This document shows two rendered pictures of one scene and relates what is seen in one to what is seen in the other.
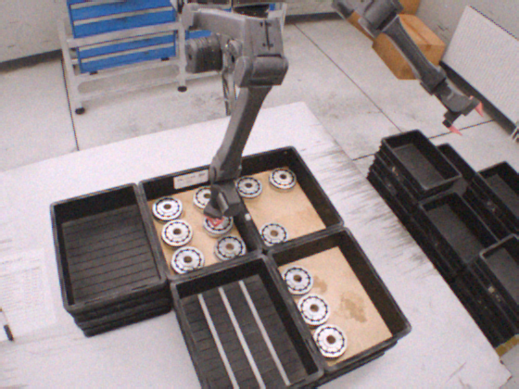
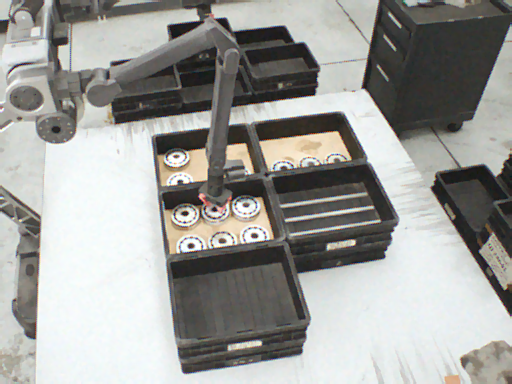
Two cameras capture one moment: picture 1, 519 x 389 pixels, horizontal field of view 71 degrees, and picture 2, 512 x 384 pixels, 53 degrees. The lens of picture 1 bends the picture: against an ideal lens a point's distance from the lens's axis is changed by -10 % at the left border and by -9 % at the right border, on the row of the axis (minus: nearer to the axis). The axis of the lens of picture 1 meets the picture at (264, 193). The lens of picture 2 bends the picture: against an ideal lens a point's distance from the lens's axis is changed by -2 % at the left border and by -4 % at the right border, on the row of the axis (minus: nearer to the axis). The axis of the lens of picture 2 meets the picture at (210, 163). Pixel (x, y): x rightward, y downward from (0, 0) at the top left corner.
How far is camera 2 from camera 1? 132 cm
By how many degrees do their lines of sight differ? 43
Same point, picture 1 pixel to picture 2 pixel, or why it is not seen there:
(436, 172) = (153, 79)
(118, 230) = (203, 297)
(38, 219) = not seen: outside the picture
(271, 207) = (203, 175)
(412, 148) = not seen: hidden behind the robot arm
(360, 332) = (329, 147)
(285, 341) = (331, 189)
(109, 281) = (262, 306)
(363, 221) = not seen: hidden behind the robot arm
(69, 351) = (315, 371)
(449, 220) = (198, 93)
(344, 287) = (291, 147)
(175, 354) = (320, 281)
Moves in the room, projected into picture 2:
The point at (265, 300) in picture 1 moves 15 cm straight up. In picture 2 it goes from (295, 195) to (298, 167)
